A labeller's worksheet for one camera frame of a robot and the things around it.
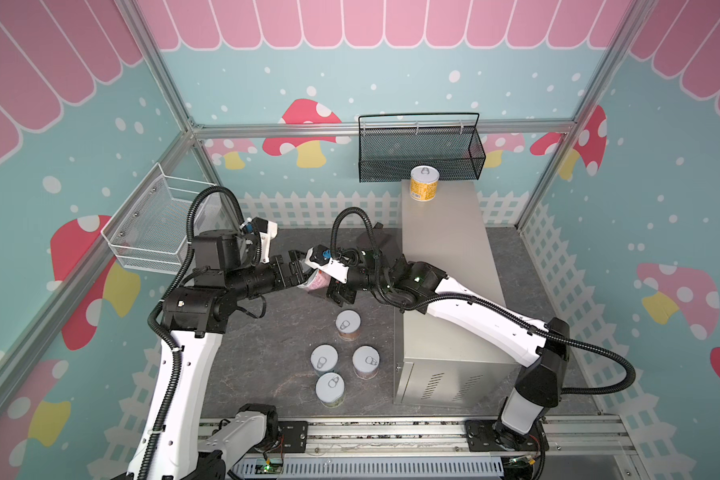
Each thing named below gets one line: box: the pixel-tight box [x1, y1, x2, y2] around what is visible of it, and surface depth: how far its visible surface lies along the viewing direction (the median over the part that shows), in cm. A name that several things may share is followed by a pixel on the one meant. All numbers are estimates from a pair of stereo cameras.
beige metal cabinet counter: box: [394, 180, 517, 407], surface depth 71 cm
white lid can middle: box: [310, 343, 339, 376], surface depth 83 cm
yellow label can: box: [410, 165, 440, 202], surface depth 79 cm
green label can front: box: [315, 372, 346, 409], surface depth 79 cm
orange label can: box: [335, 309, 362, 342], surface depth 91 cm
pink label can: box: [297, 268, 332, 291], surface depth 63 cm
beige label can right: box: [352, 344, 381, 380], surface depth 83 cm
